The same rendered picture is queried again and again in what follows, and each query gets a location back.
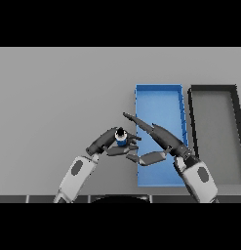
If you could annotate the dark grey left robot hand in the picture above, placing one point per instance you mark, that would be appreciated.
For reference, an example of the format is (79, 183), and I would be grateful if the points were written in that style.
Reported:
(102, 142)

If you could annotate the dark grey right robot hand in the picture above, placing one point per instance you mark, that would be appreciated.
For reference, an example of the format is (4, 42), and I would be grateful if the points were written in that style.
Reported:
(167, 140)

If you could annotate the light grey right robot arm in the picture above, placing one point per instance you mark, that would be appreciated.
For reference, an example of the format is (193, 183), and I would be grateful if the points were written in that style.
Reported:
(197, 179)

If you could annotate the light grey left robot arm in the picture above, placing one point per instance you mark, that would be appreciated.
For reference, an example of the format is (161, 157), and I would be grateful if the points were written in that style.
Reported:
(74, 178)

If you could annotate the blue bin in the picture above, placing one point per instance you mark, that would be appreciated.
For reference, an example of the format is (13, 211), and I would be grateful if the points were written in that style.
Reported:
(159, 107)

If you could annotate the dark grey bin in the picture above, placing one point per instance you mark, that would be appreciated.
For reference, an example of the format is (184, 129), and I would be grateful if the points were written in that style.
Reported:
(216, 136)

